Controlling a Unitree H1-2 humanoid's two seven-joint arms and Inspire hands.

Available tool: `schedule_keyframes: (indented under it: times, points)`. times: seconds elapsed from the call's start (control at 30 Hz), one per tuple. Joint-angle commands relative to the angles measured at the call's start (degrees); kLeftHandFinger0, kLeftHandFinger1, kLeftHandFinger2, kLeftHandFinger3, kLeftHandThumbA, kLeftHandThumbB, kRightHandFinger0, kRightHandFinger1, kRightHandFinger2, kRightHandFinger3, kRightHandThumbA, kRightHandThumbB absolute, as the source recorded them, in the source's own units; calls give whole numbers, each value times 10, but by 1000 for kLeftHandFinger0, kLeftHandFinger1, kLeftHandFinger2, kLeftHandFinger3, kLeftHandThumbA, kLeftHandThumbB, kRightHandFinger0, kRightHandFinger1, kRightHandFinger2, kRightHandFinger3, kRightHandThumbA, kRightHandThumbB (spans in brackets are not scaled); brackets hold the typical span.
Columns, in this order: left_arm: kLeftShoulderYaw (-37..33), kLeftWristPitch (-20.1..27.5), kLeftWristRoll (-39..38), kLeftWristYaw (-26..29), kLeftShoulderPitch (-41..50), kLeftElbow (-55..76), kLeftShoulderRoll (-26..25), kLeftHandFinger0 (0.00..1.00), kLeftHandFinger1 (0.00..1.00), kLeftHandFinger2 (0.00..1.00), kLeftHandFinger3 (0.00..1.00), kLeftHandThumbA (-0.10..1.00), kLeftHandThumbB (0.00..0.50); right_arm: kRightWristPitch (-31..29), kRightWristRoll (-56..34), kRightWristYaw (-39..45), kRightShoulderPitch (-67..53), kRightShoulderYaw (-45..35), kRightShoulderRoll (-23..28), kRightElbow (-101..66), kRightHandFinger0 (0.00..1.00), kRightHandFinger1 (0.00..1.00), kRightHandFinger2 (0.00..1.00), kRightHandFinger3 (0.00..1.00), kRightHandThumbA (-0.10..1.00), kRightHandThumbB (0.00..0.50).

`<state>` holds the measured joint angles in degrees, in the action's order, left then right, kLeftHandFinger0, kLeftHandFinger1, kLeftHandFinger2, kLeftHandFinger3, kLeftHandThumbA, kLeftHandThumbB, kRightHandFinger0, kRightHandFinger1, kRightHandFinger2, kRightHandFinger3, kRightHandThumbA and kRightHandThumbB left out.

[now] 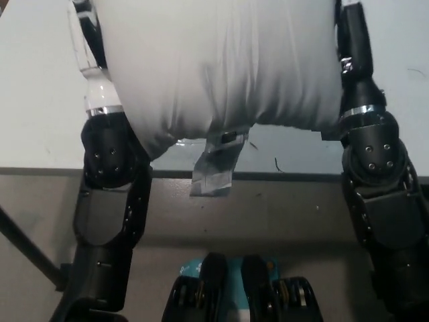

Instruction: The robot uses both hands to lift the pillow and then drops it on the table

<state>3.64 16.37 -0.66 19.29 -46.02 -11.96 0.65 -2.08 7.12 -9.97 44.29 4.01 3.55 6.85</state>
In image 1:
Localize white pillow with label tag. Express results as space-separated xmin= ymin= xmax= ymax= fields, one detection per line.
xmin=92 ymin=0 xmax=346 ymax=199

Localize black metal table leg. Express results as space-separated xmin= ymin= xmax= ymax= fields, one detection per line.
xmin=0 ymin=206 xmax=64 ymax=289

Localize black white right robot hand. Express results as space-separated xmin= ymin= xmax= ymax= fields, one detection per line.
xmin=334 ymin=0 xmax=386 ymax=118

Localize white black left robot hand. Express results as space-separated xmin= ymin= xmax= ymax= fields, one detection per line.
xmin=68 ymin=0 xmax=124 ymax=118

